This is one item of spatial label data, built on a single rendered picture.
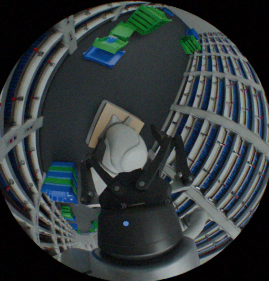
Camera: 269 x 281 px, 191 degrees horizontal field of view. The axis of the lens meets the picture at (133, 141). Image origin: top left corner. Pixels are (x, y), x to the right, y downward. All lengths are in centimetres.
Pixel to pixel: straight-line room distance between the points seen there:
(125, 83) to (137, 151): 66
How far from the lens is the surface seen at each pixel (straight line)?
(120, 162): 26
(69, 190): 73
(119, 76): 81
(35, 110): 80
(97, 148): 18
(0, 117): 55
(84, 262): 20
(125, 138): 27
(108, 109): 46
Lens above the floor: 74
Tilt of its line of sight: 54 degrees down
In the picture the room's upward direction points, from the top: 134 degrees clockwise
